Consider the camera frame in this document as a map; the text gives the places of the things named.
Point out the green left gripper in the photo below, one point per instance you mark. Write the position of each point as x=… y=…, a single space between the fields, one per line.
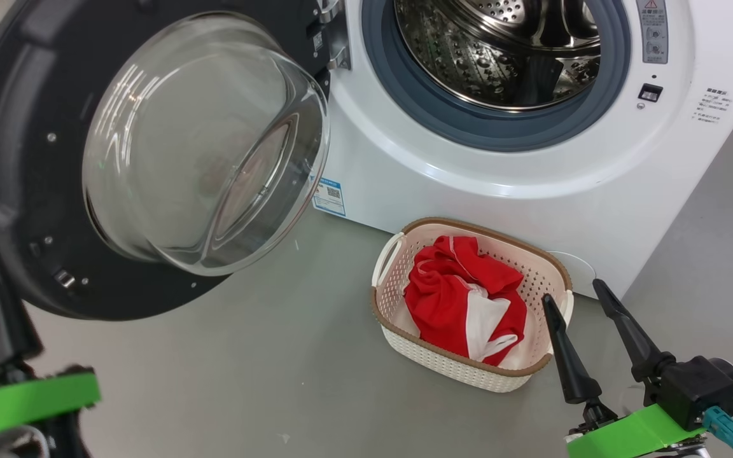
x=23 y=404

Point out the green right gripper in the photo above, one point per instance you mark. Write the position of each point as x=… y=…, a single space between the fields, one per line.
x=627 y=436

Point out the black round washer door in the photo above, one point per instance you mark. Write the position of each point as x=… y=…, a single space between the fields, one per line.
x=23 y=159

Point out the red and white garment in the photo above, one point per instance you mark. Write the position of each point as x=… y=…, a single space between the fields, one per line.
x=443 y=299

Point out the cream perforated laundry basket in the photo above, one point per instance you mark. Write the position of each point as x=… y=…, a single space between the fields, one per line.
x=455 y=375

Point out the white washing machine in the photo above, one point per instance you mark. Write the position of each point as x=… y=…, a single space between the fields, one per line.
x=532 y=210

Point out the grey rubber door gasket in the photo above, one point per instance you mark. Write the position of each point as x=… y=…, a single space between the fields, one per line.
x=404 y=108

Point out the silver door hinge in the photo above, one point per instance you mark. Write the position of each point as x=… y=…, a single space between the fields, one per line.
x=339 y=51

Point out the round white filter cover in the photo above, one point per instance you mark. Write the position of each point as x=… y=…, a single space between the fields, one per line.
x=579 y=273

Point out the blue energy label sticker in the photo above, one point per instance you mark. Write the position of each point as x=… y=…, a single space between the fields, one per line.
x=329 y=197

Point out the grey warning sticker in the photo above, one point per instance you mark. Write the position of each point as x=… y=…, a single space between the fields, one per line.
x=653 y=38

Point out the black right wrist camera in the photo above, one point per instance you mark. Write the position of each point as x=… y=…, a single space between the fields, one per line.
x=697 y=388

